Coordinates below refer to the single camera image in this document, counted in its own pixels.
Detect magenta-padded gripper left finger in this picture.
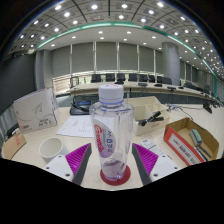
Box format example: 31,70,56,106
42,142,93,186

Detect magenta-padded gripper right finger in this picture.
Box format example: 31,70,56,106
131,142,184,186

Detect clear plastic water bottle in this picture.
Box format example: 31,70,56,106
89,83,135,183

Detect flat round red coaster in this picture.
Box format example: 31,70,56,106
99,164,132,187

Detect white ceramic mug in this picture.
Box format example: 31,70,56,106
38,136,69,164

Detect white printed paper sheet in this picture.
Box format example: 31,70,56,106
55,114,96,138

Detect red-sided open cardboard box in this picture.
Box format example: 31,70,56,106
163,116,220,168

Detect black desktop microphone unit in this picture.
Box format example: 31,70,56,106
69,94,93,116

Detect beige divided organizer box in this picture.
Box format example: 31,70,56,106
128,96,171,137

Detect green whiteboard eraser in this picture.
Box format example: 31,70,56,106
189,128,203,148

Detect black marker pen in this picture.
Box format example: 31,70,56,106
194,144,213,163

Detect white cardboard box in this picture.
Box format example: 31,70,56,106
12,87,60,134

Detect brown paper envelope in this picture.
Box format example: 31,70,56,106
1,132,28,160

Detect long curved conference desk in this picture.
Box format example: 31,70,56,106
68,80,218,104

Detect black power strip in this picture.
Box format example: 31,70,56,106
4,122,21,138

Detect row of black office chairs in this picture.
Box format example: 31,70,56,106
89,73,201,89

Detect round ceiling lights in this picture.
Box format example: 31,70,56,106
13,0,224,78

